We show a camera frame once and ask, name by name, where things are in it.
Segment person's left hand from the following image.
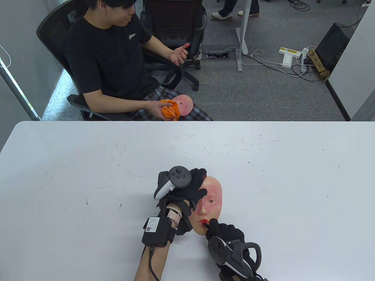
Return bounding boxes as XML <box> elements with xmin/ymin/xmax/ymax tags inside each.
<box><xmin>155</xmin><ymin>167</ymin><xmax>208</xmax><ymax>211</ymax></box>

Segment person's right hand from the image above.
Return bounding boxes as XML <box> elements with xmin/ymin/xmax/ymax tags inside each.
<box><xmin>205</xmin><ymin>218</ymin><xmax>262</xmax><ymax>281</ymax></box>

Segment beige mannequin face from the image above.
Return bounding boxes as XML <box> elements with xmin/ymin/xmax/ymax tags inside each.
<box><xmin>192</xmin><ymin>176</ymin><xmax>223</xmax><ymax>235</ymax></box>

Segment pink stained mannequin face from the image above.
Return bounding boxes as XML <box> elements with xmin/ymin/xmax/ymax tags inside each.
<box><xmin>173</xmin><ymin>95</ymin><xmax>194</xmax><ymax>116</ymax></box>

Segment person's left forearm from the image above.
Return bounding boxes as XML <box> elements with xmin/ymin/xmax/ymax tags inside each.
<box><xmin>133</xmin><ymin>202</ymin><xmax>183</xmax><ymax>281</ymax></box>

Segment left hand tracking controller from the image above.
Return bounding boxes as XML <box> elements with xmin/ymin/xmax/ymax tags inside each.
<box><xmin>154</xmin><ymin>166</ymin><xmax>192</xmax><ymax>200</ymax></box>

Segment hand tracking controller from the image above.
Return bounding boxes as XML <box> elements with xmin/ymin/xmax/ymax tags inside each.
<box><xmin>208</xmin><ymin>237</ymin><xmax>262</xmax><ymax>277</ymax></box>
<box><xmin>154</xmin><ymin>166</ymin><xmax>192</xmax><ymax>200</ymax></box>

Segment right hand tracking controller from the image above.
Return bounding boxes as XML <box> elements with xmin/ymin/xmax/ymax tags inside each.
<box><xmin>208</xmin><ymin>237</ymin><xmax>262</xmax><ymax>277</ymax></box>

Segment pink wrist watch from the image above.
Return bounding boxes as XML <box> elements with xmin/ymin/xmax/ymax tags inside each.
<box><xmin>166</xmin><ymin>205</ymin><xmax>183</xmax><ymax>226</ymax></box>

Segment orange cloth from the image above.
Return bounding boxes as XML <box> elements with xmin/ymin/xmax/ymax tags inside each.
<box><xmin>159</xmin><ymin>99</ymin><xmax>180</xmax><ymax>121</ymax></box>

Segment white desk leg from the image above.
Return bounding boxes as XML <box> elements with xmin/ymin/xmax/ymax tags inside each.
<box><xmin>235</xmin><ymin>0</ymin><xmax>252</xmax><ymax>72</ymax></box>

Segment white power strip yellow label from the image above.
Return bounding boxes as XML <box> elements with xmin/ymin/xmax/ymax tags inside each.
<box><xmin>279</xmin><ymin>47</ymin><xmax>301</xmax><ymax>57</ymax></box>

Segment plain white power strip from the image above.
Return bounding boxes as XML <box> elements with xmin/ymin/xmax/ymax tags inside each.
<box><xmin>299</xmin><ymin>48</ymin><xmax>310</xmax><ymax>72</ymax></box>

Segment brown cardboard box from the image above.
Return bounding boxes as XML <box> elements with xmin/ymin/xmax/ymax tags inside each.
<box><xmin>308</xmin><ymin>50</ymin><xmax>330</xmax><ymax>81</ymax></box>

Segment white partition panel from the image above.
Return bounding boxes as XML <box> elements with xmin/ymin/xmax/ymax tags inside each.
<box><xmin>325</xmin><ymin>0</ymin><xmax>375</xmax><ymax>121</ymax></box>

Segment black mesh office chair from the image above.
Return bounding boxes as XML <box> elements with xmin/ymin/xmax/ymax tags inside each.
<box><xmin>37</xmin><ymin>0</ymin><xmax>132</xmax><ymax>121</ymax></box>

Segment black computer tower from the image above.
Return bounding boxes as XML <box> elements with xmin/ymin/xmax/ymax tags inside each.
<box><xmin>315</xmin><ymin>22</ymin><xmax>354</xmax><ymax>73</ymax></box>

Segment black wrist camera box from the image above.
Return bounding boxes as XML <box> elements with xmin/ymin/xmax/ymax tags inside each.
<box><xmin>142</xmin><ymin>216</ymin><xmax>178</xmax><ymax>246</ymax></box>

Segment black camera cable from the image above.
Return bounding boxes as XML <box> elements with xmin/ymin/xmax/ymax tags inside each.
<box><xmin>148</xmin><ymin>245</ymin><xmax>163</xmax><ymax>281</ymax></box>

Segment white floor cable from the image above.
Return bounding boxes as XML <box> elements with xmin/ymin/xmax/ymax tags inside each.
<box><xmin>226</xmin><ymin>47</ymin><xmax>306</xmax><ymax>77</ymax></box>

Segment grey metal post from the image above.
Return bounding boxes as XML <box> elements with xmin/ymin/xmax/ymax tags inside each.
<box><xmin>0</xmin><ymin>67</ymin><xmax>41</xmax><ymax>121</ymax></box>

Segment black coiled floor cable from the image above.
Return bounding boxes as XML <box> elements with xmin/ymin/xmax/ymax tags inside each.
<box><xmin>288</xmin><ymin>0</ymin><xmax>310</xmax><ymax>11</ymax></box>

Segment white hanging cord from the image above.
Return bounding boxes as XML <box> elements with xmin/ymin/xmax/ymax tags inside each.
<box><xmin>0</xmin><ymin>44</ymin><xmax>12</xmax><ymax>68</ymax></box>

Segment black tower cable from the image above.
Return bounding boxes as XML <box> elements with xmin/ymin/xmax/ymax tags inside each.
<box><xmin>340</xmin><ymin>4</ymin><xmax>369</xmax><ymax>28</ymax></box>

